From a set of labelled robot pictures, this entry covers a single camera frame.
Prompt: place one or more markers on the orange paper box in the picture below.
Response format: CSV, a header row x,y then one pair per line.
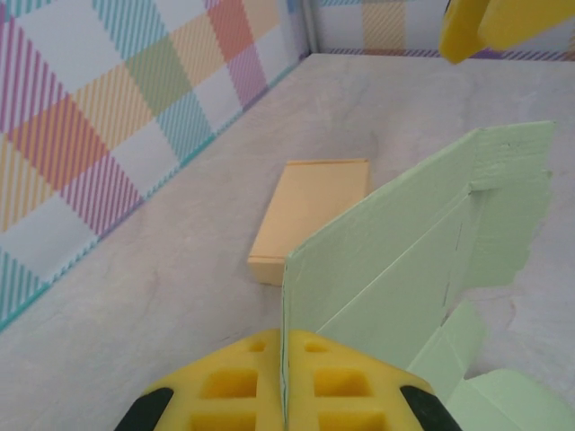
x,y
310,215

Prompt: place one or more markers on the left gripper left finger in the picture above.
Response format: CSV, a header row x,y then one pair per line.
x,y
215,395

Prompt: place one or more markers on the green paper box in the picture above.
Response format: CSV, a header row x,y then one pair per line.
x,y
404,251

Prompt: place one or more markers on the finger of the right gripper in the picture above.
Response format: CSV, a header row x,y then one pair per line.
x,y
521,22
462,31

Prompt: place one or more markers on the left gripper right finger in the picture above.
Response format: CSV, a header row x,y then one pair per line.
x,y
359,395

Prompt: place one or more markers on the aluminium frame post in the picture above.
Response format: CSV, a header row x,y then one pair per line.
x,y
311,22

